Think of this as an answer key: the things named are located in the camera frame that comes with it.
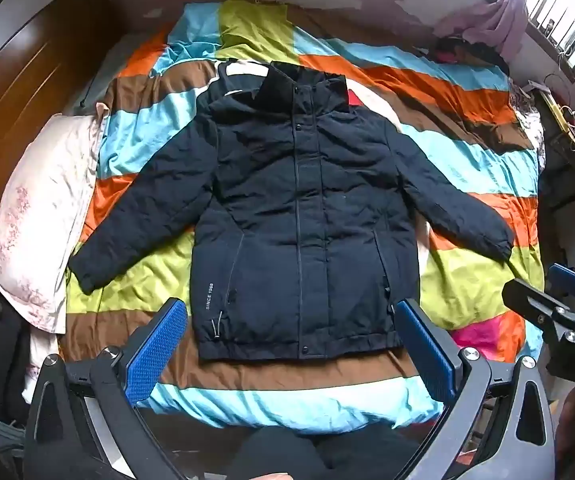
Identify person's legs in dark pants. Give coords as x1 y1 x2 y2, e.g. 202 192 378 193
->
224 422 435 480

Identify pile of dark clothes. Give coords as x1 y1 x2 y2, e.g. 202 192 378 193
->
417 35 513 77

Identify dark navy padded jacket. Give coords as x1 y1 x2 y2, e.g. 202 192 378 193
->
70 60 517 362

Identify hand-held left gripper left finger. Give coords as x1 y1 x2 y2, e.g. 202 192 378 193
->
24 297 188 480

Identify cluttered shelf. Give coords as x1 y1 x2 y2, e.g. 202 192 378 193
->
535 74 575 211

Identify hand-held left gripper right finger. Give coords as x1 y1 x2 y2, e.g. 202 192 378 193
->
395 298 559 480

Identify pink curtain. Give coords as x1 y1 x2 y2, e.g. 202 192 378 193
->
437 0 534 68

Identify colourful striped blanket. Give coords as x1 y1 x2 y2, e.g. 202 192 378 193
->
60 0 544 435

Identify brown wooden headboard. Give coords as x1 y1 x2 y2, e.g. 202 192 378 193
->
0 0 129 261

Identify pink floral pillow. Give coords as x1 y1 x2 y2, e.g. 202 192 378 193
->
0 102 111 336

